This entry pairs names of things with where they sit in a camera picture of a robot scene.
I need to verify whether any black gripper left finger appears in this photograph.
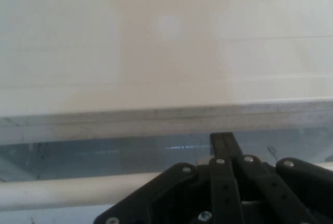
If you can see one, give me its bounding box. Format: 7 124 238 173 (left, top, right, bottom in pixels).
93 132 246 224

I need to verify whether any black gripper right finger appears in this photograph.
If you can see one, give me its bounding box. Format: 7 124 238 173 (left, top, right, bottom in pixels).
223 131 333 224

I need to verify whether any white oven door handle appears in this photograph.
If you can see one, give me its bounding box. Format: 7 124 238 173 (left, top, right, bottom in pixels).
0 160 333 212

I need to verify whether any glass oven door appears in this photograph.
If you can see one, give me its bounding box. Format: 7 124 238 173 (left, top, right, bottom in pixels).
0 98 333 224

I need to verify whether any white toaster oven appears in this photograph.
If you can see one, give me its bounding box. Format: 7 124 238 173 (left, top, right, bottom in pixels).
0 0 333 224

